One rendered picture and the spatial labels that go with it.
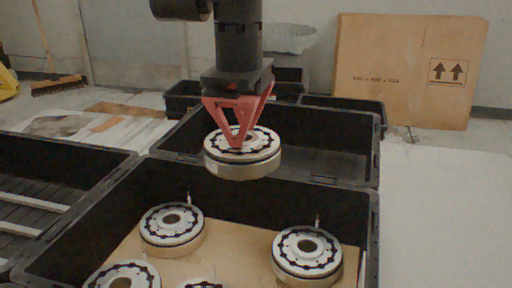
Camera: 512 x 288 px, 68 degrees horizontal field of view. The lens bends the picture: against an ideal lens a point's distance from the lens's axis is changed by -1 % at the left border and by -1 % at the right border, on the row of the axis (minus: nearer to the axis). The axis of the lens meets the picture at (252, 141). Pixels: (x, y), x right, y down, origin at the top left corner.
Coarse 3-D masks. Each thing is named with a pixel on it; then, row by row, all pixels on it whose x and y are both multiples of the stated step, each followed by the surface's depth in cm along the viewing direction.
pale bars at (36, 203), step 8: (0, 192) 71; (8, 200) 70; (16, 200) 70; (24, 200) 69; (32, 200) 69; (40, 200) 69; (48, 208) 68; (56, 208) 67; (64, 208) 67; (0, 224) 63; (8, 224) 63; (16, 232) 62; (24, 232) 62; (32, 232) 61; (0, 264) 55
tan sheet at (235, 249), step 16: (208, 224) 65; (224, 224) 65; (128, 240) 61; (208, 240) 61; (224, 240) 61; (240, 240) 61; (256, 240) 61; (272, 240) 61; (112, 256) 58; (128, 256) 58; (192, 256) 58; (208, 256) 58; (224, 256) 58; (240, 256) 58; (256, 256) 58; (352, 256) 58; (160, 272) 55; (176, 272) 55; (192, 272) 55; (208, 272) 55; (224, 272) 55; (240, 272) 55; (256, 272) 55; (272, 272) 55; (352, 272) 55
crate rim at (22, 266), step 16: (144, 160) 65; (160, 160) 65; (176, 160) 64; (192, 160) 64; (128, 176) 61; (272, 176) 60; (288, 176) 60; (352, 192) 57; (368, 192) 56; (368, 208) 53; (64, 224) 50; (368, 224) 50; (48, 240) 47; (368, 240) 47; (32, 256) 44; (368, 256) 44; (16, 272) 42; (368, 272) 42
